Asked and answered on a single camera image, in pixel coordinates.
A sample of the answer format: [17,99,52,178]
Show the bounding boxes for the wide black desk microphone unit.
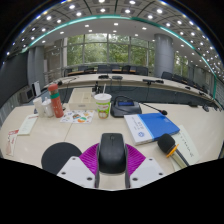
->
[142,78,164,84]

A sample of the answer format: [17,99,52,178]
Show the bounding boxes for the black gooseneck microphone desk unit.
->
[110,95,169,118]

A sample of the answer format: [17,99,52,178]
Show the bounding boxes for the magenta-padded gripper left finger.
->
[56,143,101,190]

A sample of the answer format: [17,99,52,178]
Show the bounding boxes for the blue and white book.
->
[123,112,181,146]

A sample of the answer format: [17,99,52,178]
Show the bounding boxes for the white standing appliance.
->
[31,80,42,98]

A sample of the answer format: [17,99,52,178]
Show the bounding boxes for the round ceiling lights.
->
[6,0,224,73]

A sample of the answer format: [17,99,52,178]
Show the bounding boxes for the black mouse pad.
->
[40,141,83,175]

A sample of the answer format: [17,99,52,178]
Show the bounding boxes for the colourful sticker sheet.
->
[60,110,96,125]

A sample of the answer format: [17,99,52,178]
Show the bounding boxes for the red and beige leaflet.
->
[5,128,20,157]

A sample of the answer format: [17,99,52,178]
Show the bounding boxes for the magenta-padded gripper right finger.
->
[124,143,167,190]

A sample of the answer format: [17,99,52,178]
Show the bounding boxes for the green printed cup with straw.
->
[93,83,113,120]

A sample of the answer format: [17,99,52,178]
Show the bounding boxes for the black handheld microphone, yellow ring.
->
[157,133,191,168]

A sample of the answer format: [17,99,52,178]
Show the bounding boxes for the black computer mouse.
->
[96,132,128,175]

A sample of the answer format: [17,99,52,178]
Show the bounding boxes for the white booklet with red heading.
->
[17,113,40,136]

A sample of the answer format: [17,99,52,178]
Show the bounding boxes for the beige cardboard box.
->
[68,87,101,111]

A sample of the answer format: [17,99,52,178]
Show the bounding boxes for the red drink bottle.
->
[47,83,65,119]

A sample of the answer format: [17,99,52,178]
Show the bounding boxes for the row of dark office chairs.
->
[64,63,214,98]

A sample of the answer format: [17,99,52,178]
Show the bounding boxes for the white lidded mug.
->
[41,98,55,118]

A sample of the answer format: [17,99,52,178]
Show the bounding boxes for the white booklet with dark text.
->
[171,124,201,167]

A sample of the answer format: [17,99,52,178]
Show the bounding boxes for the white paper cup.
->
[32,96,44,117]

